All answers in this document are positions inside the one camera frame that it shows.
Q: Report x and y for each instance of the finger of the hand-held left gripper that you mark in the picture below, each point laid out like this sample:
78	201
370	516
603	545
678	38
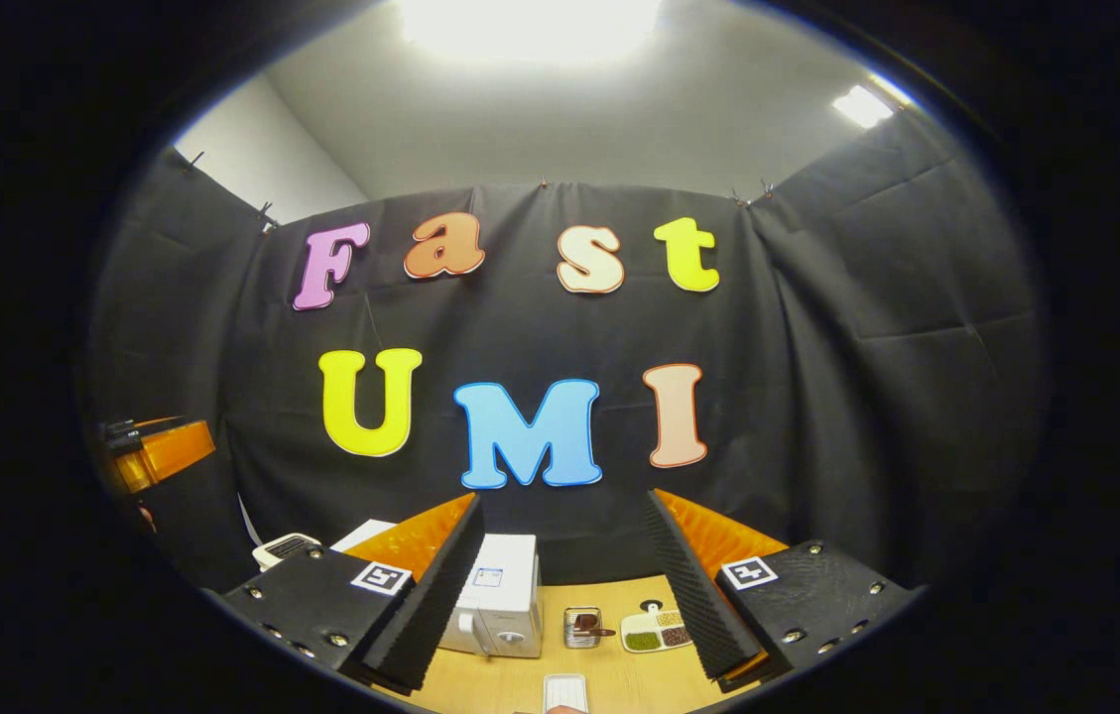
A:
163	422
173	454

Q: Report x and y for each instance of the black backdrop cloth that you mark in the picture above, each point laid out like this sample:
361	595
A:
817	347

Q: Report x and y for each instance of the white microwave oven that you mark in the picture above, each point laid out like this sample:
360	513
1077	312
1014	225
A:
505	605

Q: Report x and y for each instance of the large ceiling light panel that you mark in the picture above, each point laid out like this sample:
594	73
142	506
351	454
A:
530	25

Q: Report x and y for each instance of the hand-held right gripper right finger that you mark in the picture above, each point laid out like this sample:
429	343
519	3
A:
693	595

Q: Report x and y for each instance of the white divided plate with beans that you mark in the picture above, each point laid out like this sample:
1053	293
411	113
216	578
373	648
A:
654	632

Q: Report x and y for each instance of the small ceiling light panel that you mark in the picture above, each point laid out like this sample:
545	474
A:
862	104

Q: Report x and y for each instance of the small white rectangular tray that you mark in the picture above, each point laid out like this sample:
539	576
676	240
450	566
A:
564	691

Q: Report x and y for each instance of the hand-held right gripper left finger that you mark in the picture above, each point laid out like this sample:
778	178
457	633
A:
435	605

